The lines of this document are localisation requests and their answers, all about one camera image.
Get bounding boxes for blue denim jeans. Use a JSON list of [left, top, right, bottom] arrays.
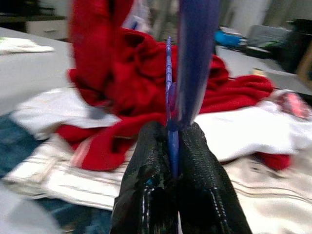
[[0, 113, 115, 234]]

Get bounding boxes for small white cloth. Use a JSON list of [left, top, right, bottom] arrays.
[[0, 36, 56, 55]]

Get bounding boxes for white and red shirt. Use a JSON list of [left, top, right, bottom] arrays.
[[12, 86, 312, 171]]

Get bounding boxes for white desk black legs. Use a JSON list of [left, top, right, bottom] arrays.
[[215, 45, 312, 96]]

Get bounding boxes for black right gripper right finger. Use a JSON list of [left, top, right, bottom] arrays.
[[176, 121, 252, 234]]

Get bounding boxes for purple plastic clothes hanger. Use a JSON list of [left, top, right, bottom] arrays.
[[165, 0, 221, 178]]

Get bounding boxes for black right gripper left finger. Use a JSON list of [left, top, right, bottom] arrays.
[[109, 121, 180, 234]]

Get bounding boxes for cream striped shorts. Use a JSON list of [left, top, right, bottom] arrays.
[[0, 136, 312, 234]]

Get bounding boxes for white table black legs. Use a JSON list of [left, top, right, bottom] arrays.
[[0, 26, 312, 234]]

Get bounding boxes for red jersey shirt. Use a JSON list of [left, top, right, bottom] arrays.
[[67, 0, 275, 117]]

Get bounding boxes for wooden front black speaker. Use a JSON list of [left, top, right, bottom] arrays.
[[275, 19, 312, 82]]

